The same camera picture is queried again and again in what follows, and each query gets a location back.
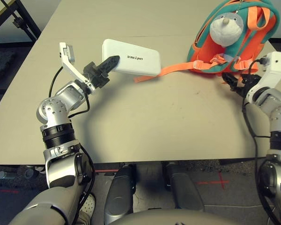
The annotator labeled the black framed side table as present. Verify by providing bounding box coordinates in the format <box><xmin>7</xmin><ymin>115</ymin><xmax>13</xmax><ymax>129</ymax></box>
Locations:
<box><xmin>0</xmin><ymin>0</ymin><xmax>42</xmax><ymax>43</ymax></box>

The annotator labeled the grey and white plush toy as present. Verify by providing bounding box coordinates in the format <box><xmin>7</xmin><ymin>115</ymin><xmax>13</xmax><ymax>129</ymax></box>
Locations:
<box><xmin>209</xmin><ymin>13</ymin><xmax>244</xmax><ymax>47</ymax></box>

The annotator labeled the orange and teal backpack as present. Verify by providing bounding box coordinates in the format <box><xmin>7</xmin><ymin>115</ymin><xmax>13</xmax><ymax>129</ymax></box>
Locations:
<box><xmin>133</xmin><ymin>0</ymin><xmax>281</xmax><ymax>83</ymax></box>

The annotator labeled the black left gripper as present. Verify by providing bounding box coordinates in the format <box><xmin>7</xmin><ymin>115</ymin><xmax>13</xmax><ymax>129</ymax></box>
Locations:
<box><xmin>83</xmin><ymin>55</ymin><xmax>120</xmax><ymax>89</ymax></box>

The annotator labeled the black foam mat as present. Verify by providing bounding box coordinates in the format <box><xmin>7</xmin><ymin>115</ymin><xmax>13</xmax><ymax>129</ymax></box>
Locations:
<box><xmin>0</xmin><ymin>50</ymin><xmax>17</xmax><ymax>83</ymax></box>

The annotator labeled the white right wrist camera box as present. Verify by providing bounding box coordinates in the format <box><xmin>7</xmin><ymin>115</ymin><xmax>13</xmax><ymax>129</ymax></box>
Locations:
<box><xmin>245</xmin><ymin>52</ymin><xmax>281</xmax><ymax>104</ymax></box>

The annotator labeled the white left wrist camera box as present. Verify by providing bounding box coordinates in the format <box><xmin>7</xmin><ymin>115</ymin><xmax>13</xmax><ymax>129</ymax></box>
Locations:
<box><xmin>59</xmin><ymin>42</ymin><xmax>94</xmax><ymax>90</ymax></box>

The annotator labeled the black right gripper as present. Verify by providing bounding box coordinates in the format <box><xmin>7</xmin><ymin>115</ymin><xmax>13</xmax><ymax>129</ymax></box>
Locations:
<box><xmin>222</xmin><ymin>72</ymin><xmax>260</xmax><ymax>98</ymax></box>

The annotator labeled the white plastic pencil case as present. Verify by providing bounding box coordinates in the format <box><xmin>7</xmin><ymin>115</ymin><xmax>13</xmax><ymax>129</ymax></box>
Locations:
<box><xmin>102</xmin><ymin>38</ymin><xmax>162</xmax><ymax>77</ymax></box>

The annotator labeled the grey right robot leg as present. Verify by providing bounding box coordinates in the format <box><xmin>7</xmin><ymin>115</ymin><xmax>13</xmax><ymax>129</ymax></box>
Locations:
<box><xmin>163</xmin><ymin>162</ymin><xmax>205</xmax><ymax>213</ymax></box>

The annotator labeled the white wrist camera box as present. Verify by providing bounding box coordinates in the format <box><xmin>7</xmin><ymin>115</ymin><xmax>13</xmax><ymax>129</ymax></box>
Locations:
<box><xmin>245</xmin><ymin>52</ymin><xmax>281</xmax><ymax>104</ymax></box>
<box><xmin>59</xmin><ymin>42</ymin><xmax>94</xmax><ymax>90</ymax></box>

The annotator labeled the grey robot torso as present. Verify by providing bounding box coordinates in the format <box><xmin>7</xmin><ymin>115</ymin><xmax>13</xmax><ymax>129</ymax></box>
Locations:
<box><xmin>107</xmin><ymin>207</ymin><xmax>256</xmax><ymax>225</ymax></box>

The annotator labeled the metal cylinder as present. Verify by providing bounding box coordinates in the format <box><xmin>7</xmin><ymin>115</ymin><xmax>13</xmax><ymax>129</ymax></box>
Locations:
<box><xmin>0</xmin><ymin>171</ymin><xmax>16</xmax><ymax>180</ymax></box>

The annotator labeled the white perforated shoe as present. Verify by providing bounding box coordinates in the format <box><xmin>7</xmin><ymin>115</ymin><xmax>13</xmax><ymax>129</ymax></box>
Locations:
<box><xmin>77</xmin><ymin>194</ymin><xmax>96</xmax><ymax>225</ymax></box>

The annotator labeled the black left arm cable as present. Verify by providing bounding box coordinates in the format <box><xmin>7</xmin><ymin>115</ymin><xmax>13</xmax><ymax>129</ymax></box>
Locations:
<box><xmin>48</xmin><ymin>67</ymin><xmax>91</xmax><ymax>119</ymax></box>

